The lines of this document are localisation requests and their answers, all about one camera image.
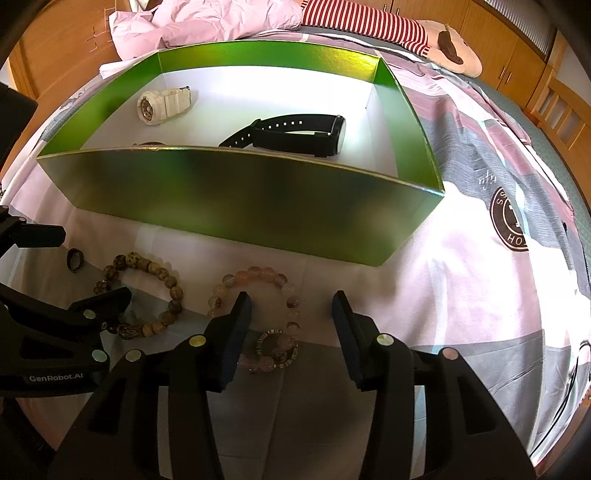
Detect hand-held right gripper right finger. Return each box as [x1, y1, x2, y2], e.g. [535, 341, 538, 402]
[332, 291, 539, 480]

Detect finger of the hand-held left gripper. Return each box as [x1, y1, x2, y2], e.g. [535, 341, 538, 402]
[0, 206, 66, 260]
[0, 282, 133, 377]

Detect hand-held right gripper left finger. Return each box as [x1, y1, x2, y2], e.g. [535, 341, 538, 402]
[46, 292, 253, 480]

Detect pale pink bead bracelet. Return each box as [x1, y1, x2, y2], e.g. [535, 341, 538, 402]
[209, 266, 303, 373]

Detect brown wooden bead bracelet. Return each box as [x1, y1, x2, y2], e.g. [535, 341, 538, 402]
[93, 251, 184, 342]

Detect green cardboard box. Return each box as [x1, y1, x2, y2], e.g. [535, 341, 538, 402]
[36, 41, 446, 267]

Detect white wrist watch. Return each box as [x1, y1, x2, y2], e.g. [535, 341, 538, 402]
[137, 86, 193, 127]

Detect black wrist watch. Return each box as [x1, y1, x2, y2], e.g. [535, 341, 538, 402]
[218, 114, 346, 158]

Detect plaid bedsheet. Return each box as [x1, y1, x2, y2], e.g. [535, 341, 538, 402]
[0, 25, 591, 469]

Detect wooden headboard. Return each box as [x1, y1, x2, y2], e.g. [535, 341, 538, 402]
[7, 0, 136, 102]

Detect pink quilt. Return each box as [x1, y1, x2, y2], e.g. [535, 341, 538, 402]
[108, 0, 304, 62]

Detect plush doll with striped shirt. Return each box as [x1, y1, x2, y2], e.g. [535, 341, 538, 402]
[299, 0, 484, 77]

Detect wooden bed footboard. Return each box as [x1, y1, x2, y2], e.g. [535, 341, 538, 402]
[525, 31, 591, 155]

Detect black cable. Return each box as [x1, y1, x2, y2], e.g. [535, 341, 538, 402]
[536, 340, 591, 446]

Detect wooden wall cabinets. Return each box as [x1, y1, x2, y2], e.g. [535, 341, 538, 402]
[378, 0, 556, 106]

